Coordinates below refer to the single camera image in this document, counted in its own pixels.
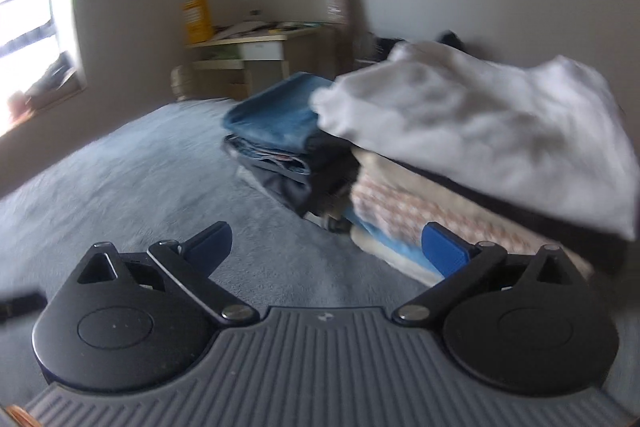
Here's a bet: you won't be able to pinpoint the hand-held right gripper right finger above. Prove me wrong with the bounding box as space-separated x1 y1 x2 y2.
392 222 581 327

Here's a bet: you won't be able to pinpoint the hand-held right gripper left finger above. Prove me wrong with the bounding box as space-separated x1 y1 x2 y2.
76 222 261 323

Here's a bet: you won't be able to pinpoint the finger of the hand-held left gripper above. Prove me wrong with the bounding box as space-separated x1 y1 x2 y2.
0 291 47 320

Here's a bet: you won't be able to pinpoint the white button shirt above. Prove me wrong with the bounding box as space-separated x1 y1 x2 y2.
310 41 640 240

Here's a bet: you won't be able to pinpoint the stack of folded clothes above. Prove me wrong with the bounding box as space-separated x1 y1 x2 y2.
225 142 311 180

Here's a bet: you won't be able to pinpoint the light blue folded cloth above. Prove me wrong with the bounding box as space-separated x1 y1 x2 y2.
350 224 443 280

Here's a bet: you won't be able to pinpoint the beige patterned folded cloth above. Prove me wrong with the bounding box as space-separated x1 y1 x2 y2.
350 147 596 288

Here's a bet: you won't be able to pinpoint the grey bed blanket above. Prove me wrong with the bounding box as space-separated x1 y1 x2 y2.
0 97 640 408

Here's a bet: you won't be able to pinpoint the dark folded garment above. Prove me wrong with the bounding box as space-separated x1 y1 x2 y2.
235 129 361 218

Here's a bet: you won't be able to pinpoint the folded blue jeans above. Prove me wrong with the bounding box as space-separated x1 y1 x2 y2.
222 72 336 168

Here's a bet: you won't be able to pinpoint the cream bedpost finial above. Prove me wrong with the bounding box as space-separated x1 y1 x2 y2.
170 64 198 100

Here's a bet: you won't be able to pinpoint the cream desk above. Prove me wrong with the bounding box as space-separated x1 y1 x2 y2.
187 22 336 100

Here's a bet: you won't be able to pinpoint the pink pot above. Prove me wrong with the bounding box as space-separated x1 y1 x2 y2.
7 91 31 115

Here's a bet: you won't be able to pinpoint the yellow box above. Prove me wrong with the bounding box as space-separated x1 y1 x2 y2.
181 0 213 44

